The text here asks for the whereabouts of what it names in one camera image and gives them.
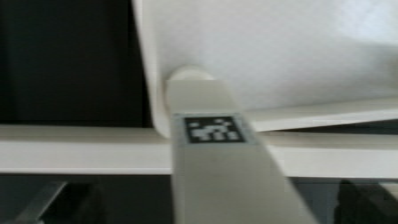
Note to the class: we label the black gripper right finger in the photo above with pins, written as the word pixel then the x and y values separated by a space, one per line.
pixel 366 203

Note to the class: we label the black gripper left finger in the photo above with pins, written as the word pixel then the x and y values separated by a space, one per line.
pixel 66 204

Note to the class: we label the white desk leg block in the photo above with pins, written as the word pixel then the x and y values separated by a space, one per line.
pixel 231 189

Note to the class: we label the white desk top tray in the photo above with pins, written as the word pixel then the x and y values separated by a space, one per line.
pixel 302 53

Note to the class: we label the white front fence bar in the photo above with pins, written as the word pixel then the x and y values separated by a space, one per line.
pixel 128 151

